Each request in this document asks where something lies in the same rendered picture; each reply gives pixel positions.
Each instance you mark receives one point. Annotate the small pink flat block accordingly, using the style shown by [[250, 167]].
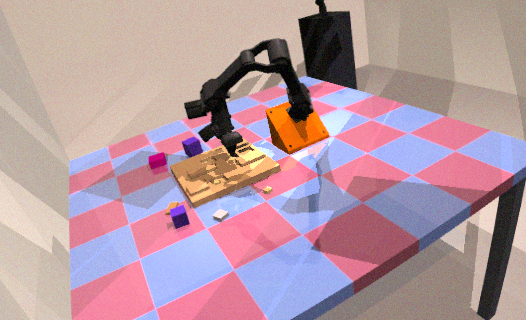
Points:
[[157, 160]]

